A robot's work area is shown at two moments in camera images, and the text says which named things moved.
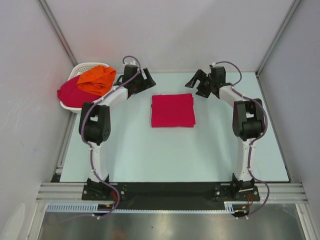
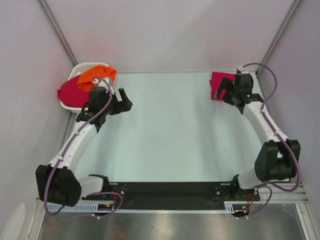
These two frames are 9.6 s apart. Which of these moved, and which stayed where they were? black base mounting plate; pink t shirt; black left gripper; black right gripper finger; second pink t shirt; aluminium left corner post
Moved: black right gripper finger; pink t shirt; black left gripper
Stayed: second pink t shirt; black base mounting plate; aluminium left corner post
